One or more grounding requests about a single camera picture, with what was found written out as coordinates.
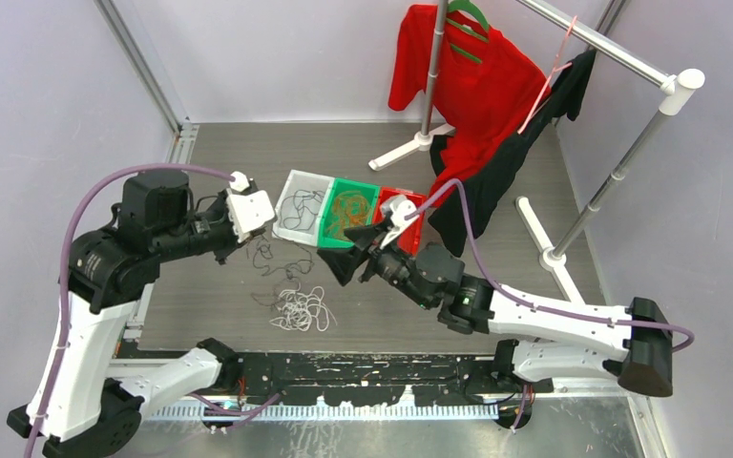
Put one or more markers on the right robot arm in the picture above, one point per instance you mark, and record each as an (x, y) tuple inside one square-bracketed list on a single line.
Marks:
[(540, 338)]

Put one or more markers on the green clothes hanger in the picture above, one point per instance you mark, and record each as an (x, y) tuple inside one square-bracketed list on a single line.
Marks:
[(467, 8)]

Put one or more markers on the pink clothes hanger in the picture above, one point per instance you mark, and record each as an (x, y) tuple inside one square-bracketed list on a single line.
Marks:
[(556, 68)]

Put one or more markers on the black t-shirt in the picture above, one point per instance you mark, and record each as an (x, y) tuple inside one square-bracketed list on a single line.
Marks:
[(488, 181)]

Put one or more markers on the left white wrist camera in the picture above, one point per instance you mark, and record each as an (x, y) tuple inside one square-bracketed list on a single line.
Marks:
[(249, 213)]

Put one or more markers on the red t-shirt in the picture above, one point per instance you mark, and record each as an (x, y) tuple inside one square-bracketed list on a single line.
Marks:
[(483, 89)]

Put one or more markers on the green plastic bin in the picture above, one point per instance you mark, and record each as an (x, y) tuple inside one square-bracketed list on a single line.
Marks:
[(349, 204)]

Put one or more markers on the red plastic bin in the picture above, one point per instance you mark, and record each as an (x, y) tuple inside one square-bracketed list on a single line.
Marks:
[(410, 240)]

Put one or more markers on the metal clothes rack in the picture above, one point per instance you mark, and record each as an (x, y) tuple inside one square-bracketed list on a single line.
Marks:
[(664, 232)]

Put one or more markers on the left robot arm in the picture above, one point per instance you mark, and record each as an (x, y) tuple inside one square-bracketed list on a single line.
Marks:
[(119, 236)]

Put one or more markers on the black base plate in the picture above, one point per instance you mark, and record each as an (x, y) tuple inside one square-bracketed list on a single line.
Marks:
[(360, 379)]

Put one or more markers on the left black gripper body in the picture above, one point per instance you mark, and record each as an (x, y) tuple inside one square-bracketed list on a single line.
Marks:
[(211, 230)]

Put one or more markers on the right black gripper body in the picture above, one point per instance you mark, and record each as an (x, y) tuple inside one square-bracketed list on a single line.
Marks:
[(396, 268)]

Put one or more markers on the aluminium frame rail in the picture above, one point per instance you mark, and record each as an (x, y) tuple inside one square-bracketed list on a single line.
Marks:
[(224, 412)]

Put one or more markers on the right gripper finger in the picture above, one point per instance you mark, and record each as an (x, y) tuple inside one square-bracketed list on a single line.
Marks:
[(362, 237), (343, 263)]

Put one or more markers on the white plastic bin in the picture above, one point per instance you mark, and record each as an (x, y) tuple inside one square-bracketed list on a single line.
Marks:
[(300, 207)]

